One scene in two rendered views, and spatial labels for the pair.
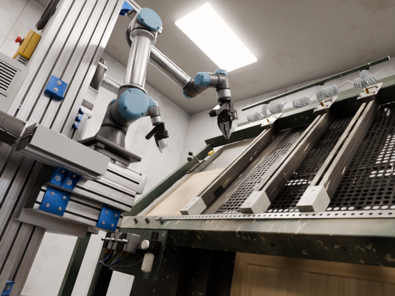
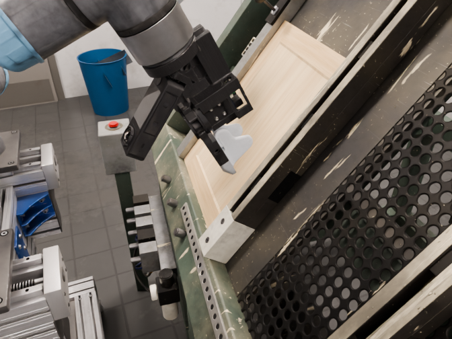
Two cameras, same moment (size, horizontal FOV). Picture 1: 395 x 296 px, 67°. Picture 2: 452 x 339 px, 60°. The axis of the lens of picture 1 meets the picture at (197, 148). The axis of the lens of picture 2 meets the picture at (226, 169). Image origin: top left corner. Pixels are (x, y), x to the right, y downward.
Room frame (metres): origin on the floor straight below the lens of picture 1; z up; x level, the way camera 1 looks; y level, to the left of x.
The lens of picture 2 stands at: (0.95, -0.31, 1.64)
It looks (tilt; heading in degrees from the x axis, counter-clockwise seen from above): 34 degrees down; 22
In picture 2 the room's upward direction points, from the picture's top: straight up
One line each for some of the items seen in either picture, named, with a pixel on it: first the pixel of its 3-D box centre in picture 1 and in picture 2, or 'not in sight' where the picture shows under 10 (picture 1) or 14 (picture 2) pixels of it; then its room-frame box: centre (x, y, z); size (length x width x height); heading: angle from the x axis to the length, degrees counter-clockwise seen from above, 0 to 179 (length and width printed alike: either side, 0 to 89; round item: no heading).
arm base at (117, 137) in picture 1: (110, 140); not in sight; (1.22, 0.38, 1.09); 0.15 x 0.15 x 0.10
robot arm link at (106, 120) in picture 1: (119, 116); not in sight; (1.21, 0.38, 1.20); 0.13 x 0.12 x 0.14; 30
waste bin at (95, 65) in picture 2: not in sight; (109, 80); (3.75, 1.96, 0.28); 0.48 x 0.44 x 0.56; 133
